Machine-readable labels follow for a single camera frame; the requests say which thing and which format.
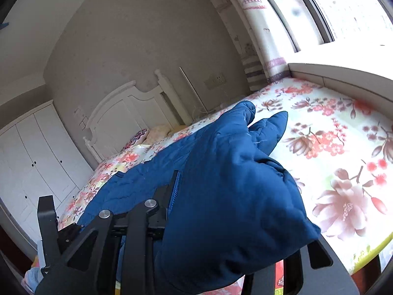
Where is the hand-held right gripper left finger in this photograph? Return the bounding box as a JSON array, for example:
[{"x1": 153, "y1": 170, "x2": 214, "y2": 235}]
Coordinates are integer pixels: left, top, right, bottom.
[{"x1": 35, "y1": 170, "x2": 182, "y2": 295}]

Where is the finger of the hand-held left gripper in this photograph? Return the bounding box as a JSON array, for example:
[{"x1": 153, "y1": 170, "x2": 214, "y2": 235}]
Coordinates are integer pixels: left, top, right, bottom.
[{"x1": 37, "y1": 195, "x2": 84, "y2": 275}]

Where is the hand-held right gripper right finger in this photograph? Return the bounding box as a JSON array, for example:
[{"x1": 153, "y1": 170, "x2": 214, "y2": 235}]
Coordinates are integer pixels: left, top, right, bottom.
[{"x1": 242, "y1": 235, "x2": 360, "y2": 295}]

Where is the blue quilted jacket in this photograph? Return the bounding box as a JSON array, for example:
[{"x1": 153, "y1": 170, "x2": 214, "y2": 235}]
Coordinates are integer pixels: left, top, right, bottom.
[{"x1": 77, "y1": 101, "x2": 322, "y2": 295}]

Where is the light blue cloth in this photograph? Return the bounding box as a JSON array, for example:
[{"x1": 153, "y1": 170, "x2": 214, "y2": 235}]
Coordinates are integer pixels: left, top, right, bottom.
[{"x1": 24, "y1": 252, "x2": 43, "y2": 291}]

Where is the pale yellow pillow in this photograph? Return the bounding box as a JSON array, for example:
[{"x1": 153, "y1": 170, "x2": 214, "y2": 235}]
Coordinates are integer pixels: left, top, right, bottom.
[{"x1": 143, "y1": 125, "x2": 173, "y2": 146}]

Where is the purple patterned pillow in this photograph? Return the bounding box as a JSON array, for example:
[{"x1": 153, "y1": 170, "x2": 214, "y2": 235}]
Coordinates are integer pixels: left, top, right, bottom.
[{"x1": 121, "y1": 128, "x2": 148, "y2": 153}]

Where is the white wardrobe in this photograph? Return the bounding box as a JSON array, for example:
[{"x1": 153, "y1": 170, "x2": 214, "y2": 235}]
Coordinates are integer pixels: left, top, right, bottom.
[{"x1": 0, "y1": 100, "x2": 94, "y2": 244}]

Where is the white headboard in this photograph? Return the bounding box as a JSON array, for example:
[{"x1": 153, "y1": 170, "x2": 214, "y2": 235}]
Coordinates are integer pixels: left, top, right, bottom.
[{"x1": 84, "y1": 69, "x2": 185, "y2": 164}]

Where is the white pole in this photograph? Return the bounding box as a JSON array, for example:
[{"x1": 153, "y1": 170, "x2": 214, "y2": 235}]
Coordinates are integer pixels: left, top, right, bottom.
[{"x1": 179, "y1": 67, "x2": 210, "y2": 115}]

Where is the floral bed sheet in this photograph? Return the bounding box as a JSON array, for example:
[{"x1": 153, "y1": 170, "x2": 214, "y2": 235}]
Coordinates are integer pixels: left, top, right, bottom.
[{"x1": 58, "y1": 78, "x2": 393, "y2": 295}]

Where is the patterned curtain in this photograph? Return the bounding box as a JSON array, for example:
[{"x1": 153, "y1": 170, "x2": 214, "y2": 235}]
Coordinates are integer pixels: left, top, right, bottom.
[{"x1": 221, "y1": 0, "x2": 291, "y2": 92}]

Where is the white window ledge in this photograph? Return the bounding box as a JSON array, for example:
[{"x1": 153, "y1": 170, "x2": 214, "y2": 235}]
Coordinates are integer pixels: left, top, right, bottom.
[{"x1": 288, "y1": 41, "x2": 393, "y2": 105}]

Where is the window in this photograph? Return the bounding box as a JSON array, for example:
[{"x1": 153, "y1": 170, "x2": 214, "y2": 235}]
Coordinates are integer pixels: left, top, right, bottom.
[{"x1": 302, "y1": 0, "x2": 393, "y2": 43}]

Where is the wall socket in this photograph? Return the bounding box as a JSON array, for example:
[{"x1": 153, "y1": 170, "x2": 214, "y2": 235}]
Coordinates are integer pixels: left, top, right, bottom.
[{"x1": 204, "y1": 73, "x2": 227, "y2": 88}]

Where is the wall switch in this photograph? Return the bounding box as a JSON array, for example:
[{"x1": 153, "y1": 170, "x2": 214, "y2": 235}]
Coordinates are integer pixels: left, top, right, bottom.
[{"x1": 74, "y1": 106, "x2": 88, "y2": 130}]

